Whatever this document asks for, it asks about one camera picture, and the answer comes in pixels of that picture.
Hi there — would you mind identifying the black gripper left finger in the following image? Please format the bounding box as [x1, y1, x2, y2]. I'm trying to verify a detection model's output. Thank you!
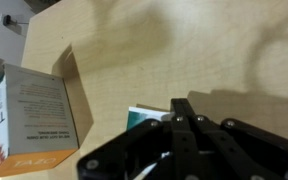
[77, 98, 187, 180]

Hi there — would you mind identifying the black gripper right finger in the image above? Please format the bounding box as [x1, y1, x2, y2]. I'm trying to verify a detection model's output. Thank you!
[183, 98, 288, 180]

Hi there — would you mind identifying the white teal tea leaflet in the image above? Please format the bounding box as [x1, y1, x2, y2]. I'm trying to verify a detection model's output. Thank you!
[127, 105, 176, 132]

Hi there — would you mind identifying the white Tazo tea box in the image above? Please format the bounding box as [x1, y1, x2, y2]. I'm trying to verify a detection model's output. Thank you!
[0, 44, 95, 180]

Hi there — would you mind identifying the grey covered furniture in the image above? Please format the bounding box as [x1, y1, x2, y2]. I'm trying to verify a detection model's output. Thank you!
[23, 0, 62, 12]

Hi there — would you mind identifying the black wall plug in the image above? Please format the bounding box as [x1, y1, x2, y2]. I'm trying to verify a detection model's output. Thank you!
[2, 14, 30, 28]

